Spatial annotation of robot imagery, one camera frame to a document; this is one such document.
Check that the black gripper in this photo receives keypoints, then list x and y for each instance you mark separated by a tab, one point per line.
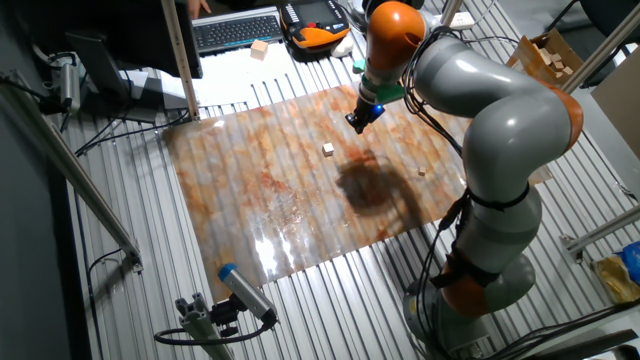
369	112

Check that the small light wooden cube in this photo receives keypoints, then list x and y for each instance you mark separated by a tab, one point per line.
328	149

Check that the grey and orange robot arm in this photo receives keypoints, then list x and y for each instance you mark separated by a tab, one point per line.
500	125

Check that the large wooden block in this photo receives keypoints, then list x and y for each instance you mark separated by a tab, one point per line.
259	50

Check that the wooden block piece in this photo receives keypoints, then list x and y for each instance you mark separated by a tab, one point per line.
545	56
568	70
556	56
559	65

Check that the person's hand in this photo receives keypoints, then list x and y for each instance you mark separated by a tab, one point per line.
199	7

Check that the orange and black teach pendant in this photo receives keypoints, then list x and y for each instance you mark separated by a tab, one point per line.
315	37

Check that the orange marble pattern mat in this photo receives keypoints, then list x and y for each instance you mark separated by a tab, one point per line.
250	200

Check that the white paper sheets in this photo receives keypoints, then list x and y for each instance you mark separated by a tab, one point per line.
225	75

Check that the white power strip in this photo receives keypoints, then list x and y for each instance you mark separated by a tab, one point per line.
457	20

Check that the black computer keyboard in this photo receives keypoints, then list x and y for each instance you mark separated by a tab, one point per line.
235	31

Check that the cardboard box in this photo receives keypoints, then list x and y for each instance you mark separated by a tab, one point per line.
525	52

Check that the black computer monitor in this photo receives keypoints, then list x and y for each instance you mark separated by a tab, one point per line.
140	30

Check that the short aluminium profile stub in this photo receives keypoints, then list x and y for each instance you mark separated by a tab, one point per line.
200	325

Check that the brown cardboard panel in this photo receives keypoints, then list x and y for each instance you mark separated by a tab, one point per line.
620	100

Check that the black office chair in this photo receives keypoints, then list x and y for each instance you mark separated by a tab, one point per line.
610	12

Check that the yellow plastic bag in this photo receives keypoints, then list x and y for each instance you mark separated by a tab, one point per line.
615	280

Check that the blue plastic bag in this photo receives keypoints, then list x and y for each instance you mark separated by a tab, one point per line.
631	262

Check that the green gripper mount plate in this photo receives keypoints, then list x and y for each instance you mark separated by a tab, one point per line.
390	94

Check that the aluminium frame post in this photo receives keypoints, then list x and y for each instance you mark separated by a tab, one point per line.
180	60
451	7

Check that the silver camera with blue end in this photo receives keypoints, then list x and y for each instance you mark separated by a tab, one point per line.
245	292

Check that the black camera clamp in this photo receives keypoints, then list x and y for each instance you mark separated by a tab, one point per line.
224	315

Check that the long aluminium frame rail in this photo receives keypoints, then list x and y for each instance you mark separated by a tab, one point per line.
75	165
600	50

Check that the silver depth camera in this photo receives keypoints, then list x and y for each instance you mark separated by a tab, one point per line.
70	85

